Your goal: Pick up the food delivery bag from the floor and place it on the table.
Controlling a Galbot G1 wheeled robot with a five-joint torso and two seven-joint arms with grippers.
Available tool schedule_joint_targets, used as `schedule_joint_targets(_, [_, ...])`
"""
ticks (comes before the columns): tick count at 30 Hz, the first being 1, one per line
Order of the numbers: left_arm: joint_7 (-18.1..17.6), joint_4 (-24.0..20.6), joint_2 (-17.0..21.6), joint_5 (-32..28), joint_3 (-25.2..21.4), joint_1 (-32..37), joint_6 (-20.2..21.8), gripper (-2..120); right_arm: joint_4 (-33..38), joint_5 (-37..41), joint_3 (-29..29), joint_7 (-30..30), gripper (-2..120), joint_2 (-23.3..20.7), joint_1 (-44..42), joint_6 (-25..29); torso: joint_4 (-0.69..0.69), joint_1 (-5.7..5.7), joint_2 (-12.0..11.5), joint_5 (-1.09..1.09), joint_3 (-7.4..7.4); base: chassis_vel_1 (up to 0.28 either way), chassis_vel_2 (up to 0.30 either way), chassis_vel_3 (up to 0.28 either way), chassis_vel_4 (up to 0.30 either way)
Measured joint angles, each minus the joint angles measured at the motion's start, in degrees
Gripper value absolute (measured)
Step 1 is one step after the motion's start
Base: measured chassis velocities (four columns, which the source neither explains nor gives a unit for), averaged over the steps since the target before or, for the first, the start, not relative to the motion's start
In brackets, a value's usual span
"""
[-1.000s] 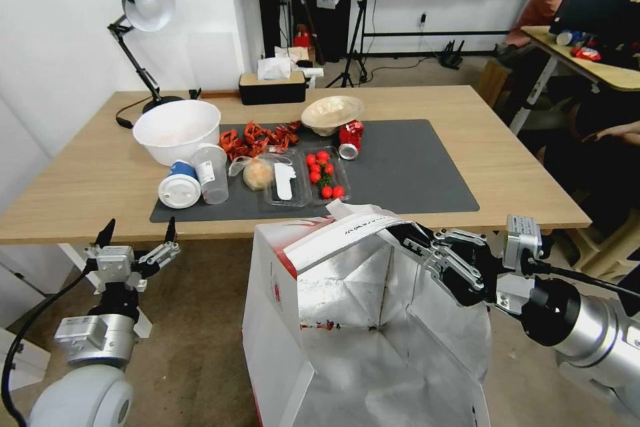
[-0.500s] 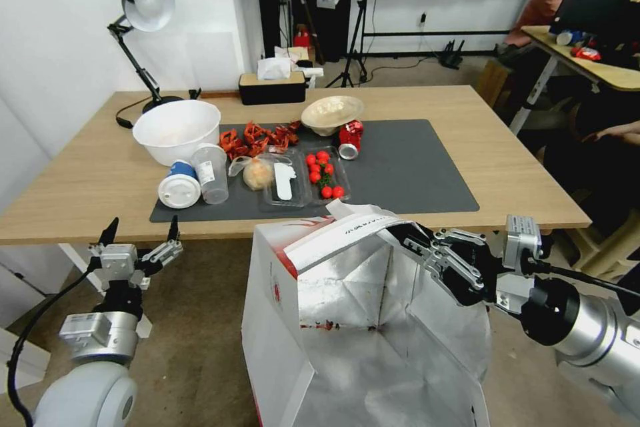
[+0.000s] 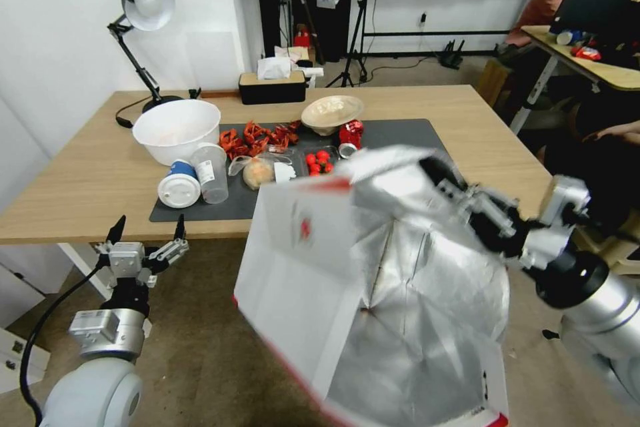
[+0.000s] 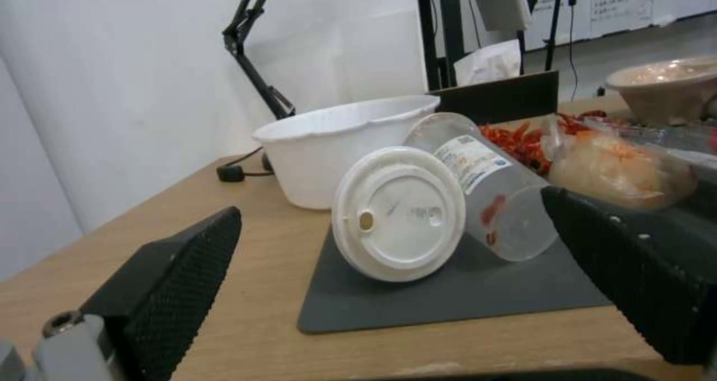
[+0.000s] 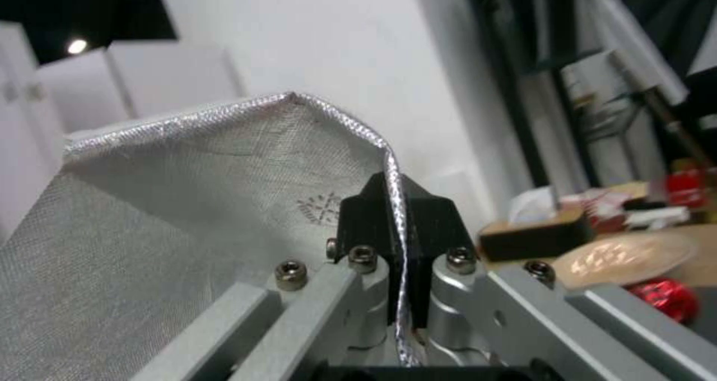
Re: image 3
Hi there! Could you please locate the clear box of cherry tomatoes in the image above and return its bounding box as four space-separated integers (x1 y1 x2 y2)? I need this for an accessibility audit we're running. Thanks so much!
301 145 342 177

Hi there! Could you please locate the dark grey desk mat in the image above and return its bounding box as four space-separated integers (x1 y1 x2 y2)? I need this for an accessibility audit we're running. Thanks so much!
149 118 457 222

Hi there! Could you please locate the red crayfish shell pile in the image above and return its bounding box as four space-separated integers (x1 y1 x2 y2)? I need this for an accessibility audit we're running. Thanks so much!
219 119 303 159

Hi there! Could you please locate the crushed red drink can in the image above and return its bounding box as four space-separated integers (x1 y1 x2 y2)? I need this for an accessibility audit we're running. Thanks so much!
337 120 365 158

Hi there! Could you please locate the clear bag with bread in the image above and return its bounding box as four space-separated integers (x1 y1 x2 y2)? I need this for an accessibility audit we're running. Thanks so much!
228 155 292 191

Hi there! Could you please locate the pink chair back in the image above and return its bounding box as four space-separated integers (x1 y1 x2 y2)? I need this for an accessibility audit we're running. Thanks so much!
503 0 572 46

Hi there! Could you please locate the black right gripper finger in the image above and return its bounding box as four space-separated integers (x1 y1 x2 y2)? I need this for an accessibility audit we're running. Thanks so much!
417 155 479 209
462 189 522 243

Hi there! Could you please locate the white drawer cabinet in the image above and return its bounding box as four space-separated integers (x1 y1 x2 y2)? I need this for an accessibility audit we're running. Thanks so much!
0 260 52 394

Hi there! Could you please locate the white silver-lined food delivery bag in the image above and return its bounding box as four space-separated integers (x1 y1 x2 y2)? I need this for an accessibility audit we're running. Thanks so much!
231 145 512 427

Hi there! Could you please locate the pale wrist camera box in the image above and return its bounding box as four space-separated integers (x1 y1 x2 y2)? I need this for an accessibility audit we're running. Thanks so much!
108 241 147 281

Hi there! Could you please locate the wooden crate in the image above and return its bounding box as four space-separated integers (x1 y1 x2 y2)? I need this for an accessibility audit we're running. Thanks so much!
477 58 516 113

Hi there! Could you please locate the black desk lamp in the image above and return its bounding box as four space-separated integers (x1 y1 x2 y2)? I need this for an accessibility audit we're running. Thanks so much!
107 0 187 115

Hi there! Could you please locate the wooden side desk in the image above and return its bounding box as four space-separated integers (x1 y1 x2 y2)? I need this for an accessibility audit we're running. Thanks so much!
509 25 640 135

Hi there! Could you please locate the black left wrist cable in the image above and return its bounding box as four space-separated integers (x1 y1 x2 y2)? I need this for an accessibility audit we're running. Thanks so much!
19 260 112 427

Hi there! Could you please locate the clear plastic cup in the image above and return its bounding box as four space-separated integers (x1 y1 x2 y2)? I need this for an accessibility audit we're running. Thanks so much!
189 142 231 205

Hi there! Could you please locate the black tissue box wooden lid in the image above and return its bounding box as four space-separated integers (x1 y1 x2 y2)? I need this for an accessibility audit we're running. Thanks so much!
237 56 307 106

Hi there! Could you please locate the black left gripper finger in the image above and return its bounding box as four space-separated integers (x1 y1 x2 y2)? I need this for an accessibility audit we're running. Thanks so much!
143 214 192 288
95 215 127 269

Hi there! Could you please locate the black tripod stand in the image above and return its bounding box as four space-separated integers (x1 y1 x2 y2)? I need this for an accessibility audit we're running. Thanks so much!
323 0 387 89

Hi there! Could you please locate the beige paper bowl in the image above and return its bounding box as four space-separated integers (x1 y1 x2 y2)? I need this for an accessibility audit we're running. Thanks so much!
301 95 365 137

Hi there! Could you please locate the large white plastic bowl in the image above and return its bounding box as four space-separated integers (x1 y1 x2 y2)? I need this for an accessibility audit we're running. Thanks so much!
131 99 222 167

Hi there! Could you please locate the blue and white paper cup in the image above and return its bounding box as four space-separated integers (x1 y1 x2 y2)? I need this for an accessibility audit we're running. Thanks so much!
157 158 202 209

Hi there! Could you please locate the person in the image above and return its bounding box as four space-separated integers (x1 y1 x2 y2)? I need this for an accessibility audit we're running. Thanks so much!
537 119 640 243

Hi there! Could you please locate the small blue white cup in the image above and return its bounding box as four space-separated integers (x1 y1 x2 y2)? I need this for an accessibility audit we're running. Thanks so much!
555 29 587 47

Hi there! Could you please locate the black router with antennas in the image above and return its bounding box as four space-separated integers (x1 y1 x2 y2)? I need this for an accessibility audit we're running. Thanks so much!
436 38 467 71

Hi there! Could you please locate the white table leg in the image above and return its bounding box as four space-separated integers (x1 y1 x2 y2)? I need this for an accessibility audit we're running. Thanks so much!
56 242 112 302

